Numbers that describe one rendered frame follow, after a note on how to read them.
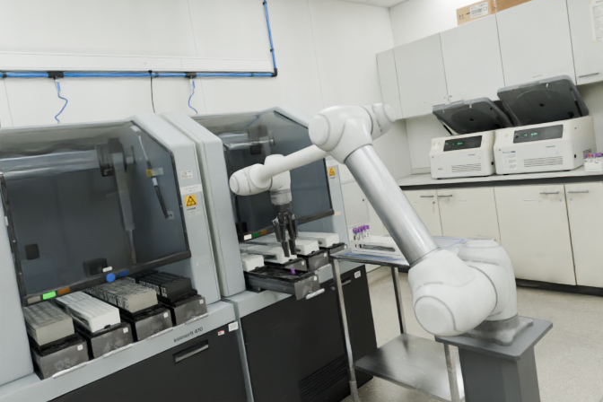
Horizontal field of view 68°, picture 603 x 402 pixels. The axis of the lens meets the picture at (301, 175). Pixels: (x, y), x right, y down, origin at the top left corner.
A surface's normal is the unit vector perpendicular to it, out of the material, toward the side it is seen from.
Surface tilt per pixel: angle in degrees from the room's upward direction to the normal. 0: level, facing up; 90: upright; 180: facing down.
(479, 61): 90
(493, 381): 90
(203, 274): 90
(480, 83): 90
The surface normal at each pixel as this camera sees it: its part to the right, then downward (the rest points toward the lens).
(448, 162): -0.76, 0.15
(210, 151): 0.66, -0.06
